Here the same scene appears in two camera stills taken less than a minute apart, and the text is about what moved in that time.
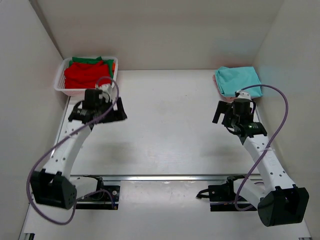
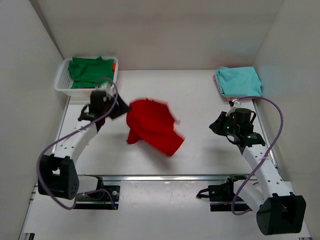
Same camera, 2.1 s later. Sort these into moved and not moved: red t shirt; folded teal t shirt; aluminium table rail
Moved: red t shirt
Not moved: folded teal t shirt; aluminium table rail
